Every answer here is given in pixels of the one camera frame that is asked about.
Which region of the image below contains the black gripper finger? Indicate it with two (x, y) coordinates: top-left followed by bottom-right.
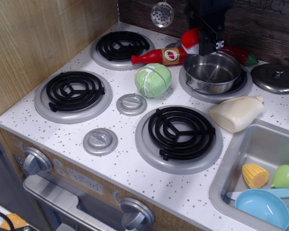
(198, 29), (224, 56)

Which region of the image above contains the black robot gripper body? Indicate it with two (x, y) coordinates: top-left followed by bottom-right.
(184, 0), (234, 32)

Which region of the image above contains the small steel pan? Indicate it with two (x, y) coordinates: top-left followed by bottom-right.
(183, 52), (241, 94)

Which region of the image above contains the back silver stovetop knob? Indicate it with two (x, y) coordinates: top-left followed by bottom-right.
(166, 40), (182, 49)

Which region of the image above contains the silver stovetop knob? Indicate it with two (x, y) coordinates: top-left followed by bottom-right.
(116, 94), (147, 116)
(166, 40), (182, 49)
(83, 128), (118, 156)

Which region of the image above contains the red toy ketchup bottle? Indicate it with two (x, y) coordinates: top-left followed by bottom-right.
(131, 47), (187, 65)

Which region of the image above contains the red toy chili pepper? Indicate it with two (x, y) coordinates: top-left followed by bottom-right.
(220, 46), (258, 66)

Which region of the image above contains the hanging steel skimmer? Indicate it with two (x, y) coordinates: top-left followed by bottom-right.
(150, 0), (174, 28)

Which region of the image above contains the green toy cabbage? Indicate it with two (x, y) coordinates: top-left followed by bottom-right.
(134, 63), (172, 98)

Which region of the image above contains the cream toy mayonnaise bottle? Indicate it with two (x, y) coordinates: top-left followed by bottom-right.
(209, 96), (264, 133)

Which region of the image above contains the steel pot lid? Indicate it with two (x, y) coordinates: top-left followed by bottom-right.
(251, 64), (289, 94)

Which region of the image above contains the back left black burner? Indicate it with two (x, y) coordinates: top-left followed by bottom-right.
(91, 31), (155, 71)

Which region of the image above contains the black burner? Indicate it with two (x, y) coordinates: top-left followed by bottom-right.
(135, 105), (223, 175)
(34, 71), (112, 124)
(91, 31), (155, 71)

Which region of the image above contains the upper silver stovetop knob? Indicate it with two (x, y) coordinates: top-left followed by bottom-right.
(116, 94), (147, 116)

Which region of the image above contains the front right black burner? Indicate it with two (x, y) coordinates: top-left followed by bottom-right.
(135, 105), (223, 175)

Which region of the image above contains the steel sink basin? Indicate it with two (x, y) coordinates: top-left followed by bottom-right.
(209, 119), (289, 231)

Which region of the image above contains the yellow toy corn cob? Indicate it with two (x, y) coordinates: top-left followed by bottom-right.
(241, 163), (269, 189)

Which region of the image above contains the front left black burner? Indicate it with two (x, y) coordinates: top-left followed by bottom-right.
(34, 71), (112, 124)

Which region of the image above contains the lower silver stovetop knob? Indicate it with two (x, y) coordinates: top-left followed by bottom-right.
(83, 128), (118, 156)

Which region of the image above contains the green toy pear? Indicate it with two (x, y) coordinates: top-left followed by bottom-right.
(271, 165), (289, 188)

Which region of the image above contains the light blue toy ladle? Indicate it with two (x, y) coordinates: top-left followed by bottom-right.
(226, 188), (289, 230)

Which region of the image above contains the right silver oven knob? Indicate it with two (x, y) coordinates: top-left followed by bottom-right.
(120, 197), (155, 231)

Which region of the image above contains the silver oven knob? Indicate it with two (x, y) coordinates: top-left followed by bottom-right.
(120, 197), (155, 231)
(23, 146), (53, 175)

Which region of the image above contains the left silver oven knob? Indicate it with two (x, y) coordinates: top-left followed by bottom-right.
(23, 146), (53, 175)

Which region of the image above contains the orange toy object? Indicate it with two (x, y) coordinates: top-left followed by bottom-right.
(0, 213), (27, 230)

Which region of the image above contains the silver oven door handle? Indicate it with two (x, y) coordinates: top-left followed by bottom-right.
(23, 175), (126, 231)

